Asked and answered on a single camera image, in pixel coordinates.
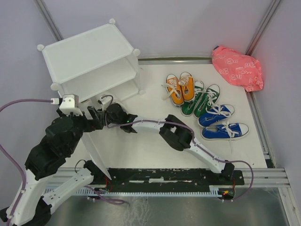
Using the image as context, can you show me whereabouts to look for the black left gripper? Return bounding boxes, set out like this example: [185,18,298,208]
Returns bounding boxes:
[58,104,105,153]

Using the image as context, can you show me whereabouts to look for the white plastic shoe cabinet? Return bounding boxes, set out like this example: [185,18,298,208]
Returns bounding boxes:
[37,18,145,182]

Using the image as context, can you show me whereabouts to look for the orange canvas sneaker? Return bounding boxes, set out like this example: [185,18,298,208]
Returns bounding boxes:
[179,72,195,102]
[162,74,184,106]

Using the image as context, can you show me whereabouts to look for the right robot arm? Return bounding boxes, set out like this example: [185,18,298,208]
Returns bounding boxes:
[99,103,235,184]

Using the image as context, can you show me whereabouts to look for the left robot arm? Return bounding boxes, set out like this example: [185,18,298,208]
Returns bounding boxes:
[0,106,105,226]

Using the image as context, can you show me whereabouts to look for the green canvas sneaker left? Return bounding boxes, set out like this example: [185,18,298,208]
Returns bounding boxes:
[181,81,205,116]

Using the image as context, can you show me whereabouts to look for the green canvas sneaker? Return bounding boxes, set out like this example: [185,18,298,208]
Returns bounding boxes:
[181,81,205,116]
[194,84,221,118]

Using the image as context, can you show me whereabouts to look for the green canvas sneaker right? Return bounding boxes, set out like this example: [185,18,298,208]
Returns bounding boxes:
[194,84,221,118]

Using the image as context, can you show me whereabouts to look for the blue canvas sneaker upper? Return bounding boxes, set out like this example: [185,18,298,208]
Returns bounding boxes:
[198,105,235,127]

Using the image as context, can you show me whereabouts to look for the blue canvas sneaker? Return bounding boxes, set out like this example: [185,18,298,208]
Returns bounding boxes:
[201,121,249,140]
[198,105,235,127]

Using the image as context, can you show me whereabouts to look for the blue canvas sneaker lower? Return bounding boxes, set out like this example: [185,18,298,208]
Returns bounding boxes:
[201,121,249,140]

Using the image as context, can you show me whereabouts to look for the pink patterned plastic bag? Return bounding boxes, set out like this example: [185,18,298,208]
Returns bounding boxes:
[211,45,264,92]

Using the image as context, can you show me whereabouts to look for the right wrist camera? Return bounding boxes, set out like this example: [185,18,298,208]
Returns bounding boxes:
[98,95,112,110]

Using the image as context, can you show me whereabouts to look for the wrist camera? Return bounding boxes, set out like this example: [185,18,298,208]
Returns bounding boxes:
[50,94,82,116]
[98,95,112,110]

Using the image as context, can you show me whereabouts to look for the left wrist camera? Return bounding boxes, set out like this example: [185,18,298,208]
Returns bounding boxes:
[50,94,82,116]

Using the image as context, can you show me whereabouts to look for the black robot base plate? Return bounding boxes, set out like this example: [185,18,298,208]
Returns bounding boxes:
[96,168,245,192]

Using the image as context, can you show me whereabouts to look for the white slotted cable duct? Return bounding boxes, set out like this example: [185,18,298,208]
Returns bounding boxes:
[44,186,222,198]

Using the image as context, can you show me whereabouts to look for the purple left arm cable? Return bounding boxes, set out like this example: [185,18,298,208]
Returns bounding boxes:
[0,98,54,223]

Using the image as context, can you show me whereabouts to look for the aluminium frame rails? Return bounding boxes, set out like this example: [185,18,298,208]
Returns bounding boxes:
[48,168,290,188]

